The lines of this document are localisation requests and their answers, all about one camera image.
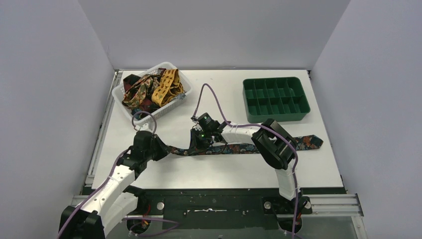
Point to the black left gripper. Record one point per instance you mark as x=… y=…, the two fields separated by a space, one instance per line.
x=160 y=150

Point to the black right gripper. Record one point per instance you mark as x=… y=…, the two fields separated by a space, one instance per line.
x=195 y=145

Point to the dark blue floral tie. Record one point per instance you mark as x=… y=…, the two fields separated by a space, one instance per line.
x=308 y=142

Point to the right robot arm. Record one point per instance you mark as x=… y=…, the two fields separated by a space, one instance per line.
x=275 y=145

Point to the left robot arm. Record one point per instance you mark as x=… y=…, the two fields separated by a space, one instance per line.
x=109 y=203

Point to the brown paisley tie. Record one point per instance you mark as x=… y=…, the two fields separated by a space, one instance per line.
x=145 y=87

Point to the yellow patterned tie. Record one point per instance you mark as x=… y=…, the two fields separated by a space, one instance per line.
x=170 y=86

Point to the dark red tie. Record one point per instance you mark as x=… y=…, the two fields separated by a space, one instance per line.
x=129 y=81

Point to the green compartment tray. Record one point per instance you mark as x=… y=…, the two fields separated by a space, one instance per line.
x=281 y=98

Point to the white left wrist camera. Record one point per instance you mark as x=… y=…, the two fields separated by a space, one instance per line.
x=143 y=127

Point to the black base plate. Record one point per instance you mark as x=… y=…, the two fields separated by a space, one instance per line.
x=220 y=208

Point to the aluminium frame rail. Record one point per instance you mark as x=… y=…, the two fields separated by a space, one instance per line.
x=337 y=205

